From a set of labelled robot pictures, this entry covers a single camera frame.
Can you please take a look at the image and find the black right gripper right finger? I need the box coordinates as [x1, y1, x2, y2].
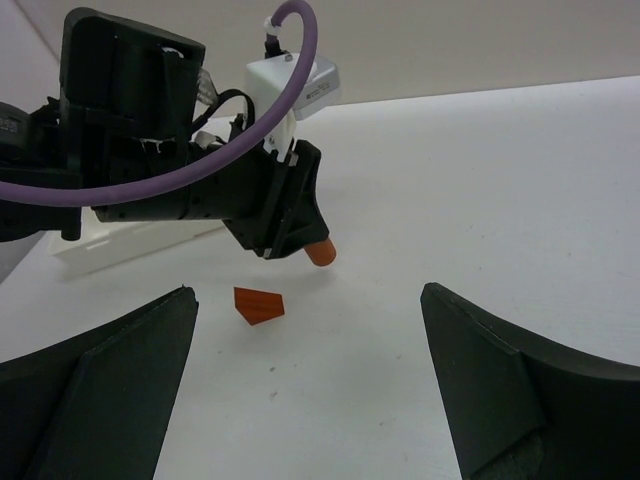
[421, 283, 639, 479]

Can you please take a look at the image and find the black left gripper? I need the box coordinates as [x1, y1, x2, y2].
[93, 140, 329, 260]

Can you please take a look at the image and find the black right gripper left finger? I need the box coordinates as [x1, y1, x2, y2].
[1, 286, 199, 479]

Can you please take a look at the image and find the wooden cylinder block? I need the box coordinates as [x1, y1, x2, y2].
[304, 237, 337, 267]

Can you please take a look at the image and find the wooden wedge block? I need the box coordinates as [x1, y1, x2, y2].
[234, 287, 285, 326]

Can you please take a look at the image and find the white plastic tray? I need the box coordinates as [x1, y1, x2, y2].
[48, 208, 224, 277]

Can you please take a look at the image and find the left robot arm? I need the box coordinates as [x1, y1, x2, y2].
[1, 1, 339, 266]

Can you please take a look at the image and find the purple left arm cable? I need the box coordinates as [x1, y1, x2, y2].
[0, 0, 319, 206]

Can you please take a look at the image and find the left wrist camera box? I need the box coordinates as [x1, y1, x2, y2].
[244, 53, 341, 163]

